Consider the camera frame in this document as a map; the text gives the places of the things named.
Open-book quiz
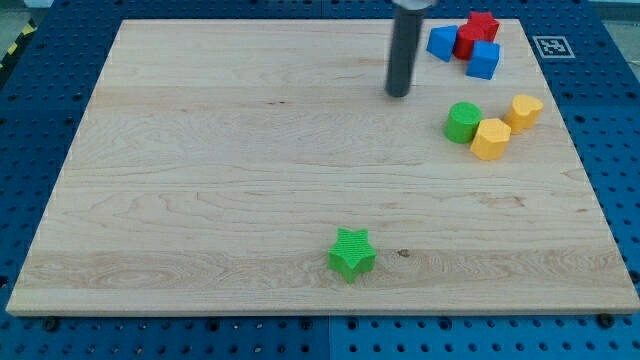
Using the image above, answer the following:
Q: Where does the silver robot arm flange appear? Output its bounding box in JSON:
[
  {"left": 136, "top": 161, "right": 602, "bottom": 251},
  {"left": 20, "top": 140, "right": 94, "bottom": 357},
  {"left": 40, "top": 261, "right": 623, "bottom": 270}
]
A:
[{"left": 392, "top": 0, "right": 438, "bottom": 11}]

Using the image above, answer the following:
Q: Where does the green star block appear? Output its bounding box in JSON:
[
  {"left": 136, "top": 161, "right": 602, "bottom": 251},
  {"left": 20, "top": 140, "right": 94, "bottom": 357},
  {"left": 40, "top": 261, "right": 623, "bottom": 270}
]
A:
[{"left": 327, "top": 228, "right": 377, "bottom": 283}]

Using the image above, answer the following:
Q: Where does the light wooden board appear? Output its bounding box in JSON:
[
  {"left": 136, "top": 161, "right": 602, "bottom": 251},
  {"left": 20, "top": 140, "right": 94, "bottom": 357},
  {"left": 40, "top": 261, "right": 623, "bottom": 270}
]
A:
[{"left": 7, "top": 19, "right": 639, "bottom": 317}]

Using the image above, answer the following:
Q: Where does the green cylinder block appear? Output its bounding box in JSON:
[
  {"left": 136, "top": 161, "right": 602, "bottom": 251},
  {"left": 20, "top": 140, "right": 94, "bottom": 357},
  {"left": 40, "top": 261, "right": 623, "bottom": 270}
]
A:
[{"left": 444, "top": 102, "right": 482, "bottom": 144}]

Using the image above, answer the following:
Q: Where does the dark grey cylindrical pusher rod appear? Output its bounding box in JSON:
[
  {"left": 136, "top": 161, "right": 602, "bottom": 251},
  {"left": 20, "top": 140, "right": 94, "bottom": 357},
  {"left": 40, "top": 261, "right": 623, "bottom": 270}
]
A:
[{"left": 385, "top": 6, "right": 424, "bottom": 98}]

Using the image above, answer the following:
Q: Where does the yellow hexagon block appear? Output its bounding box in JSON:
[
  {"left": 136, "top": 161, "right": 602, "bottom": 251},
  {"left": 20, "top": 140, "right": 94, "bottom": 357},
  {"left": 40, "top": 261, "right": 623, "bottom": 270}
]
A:
[{"left": 470, "top": 118, "right": 511, "bottom": 161}]

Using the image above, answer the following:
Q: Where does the blue triangular block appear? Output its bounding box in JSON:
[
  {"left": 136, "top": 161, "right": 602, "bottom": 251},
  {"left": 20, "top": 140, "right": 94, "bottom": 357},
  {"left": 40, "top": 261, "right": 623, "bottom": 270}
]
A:
[{"left": 426, "top": 25, "right": 458, "bottom": 62}]

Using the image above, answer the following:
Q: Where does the blue cube block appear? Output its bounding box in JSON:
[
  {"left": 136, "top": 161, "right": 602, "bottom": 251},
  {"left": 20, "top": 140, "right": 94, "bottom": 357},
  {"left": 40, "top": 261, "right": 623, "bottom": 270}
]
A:
[{"left": 466, "top": 40, "right": 501, "bottom": 80}]

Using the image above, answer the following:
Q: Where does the red cylinder block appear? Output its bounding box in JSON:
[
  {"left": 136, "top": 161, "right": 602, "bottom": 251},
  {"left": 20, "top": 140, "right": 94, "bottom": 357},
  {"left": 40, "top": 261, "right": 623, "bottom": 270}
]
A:
[{"left": 453, "top": 24, "right": 485, "bottom": 60}]

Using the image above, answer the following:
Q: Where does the yellow heart block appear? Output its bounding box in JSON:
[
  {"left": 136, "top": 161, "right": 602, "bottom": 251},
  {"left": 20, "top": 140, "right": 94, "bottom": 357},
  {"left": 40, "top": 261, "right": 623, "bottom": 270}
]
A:
[{"left": 504, "top": 94, "right": 544, "bottom": 134}]

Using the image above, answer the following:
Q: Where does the red star block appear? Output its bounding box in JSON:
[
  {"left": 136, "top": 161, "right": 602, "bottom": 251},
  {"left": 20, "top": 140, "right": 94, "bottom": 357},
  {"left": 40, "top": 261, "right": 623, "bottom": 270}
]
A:
[{"left": 467, "top": 11, "right": 500, "bottom": 42}]

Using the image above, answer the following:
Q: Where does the black white fiducial marker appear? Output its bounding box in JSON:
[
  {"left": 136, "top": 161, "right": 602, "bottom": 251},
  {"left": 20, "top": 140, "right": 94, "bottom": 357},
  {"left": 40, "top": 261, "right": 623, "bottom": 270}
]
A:
[{"left": 533, "top": 35, "right": 575, "bottom": 59}]

